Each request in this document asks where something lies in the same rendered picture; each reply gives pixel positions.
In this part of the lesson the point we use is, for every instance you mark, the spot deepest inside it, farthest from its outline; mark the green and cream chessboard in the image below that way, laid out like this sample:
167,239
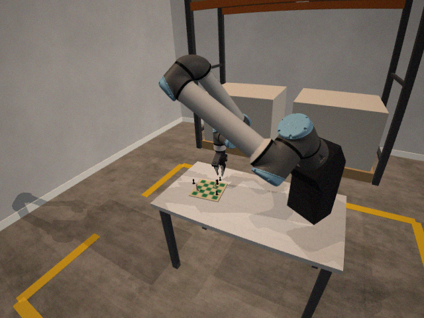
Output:
208,191

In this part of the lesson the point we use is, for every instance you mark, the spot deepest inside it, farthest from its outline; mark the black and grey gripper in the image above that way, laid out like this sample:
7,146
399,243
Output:
222,162

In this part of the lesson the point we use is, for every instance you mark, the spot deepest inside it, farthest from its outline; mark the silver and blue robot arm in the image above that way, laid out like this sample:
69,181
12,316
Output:
273,160

